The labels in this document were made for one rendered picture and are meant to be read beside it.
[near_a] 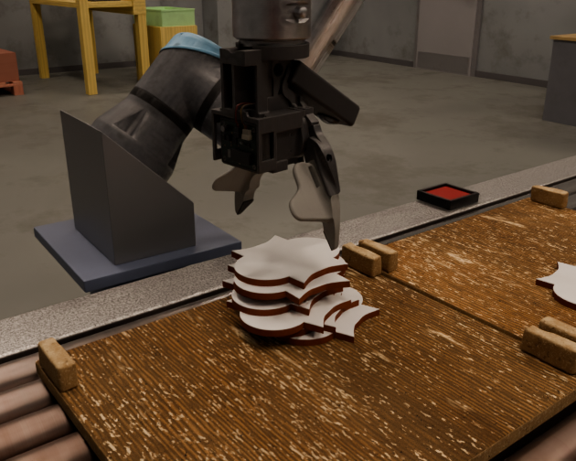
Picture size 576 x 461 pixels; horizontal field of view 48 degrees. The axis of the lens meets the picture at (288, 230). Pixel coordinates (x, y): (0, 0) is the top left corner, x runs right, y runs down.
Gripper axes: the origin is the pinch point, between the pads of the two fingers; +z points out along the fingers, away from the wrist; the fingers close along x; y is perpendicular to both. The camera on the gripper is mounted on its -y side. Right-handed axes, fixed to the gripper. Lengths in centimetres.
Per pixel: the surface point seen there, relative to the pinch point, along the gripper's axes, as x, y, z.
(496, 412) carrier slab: 26.8, 0.8, 9.1
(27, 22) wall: -843, -338, 35
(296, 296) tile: 6.2, 4.8, 4.1
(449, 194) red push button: -11, -50, 10
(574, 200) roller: 5, -65, 11
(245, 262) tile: -2.3, 4.2, 3.2
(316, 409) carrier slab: 15.6, 11.6, 9.1
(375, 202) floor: -183, -251, 103
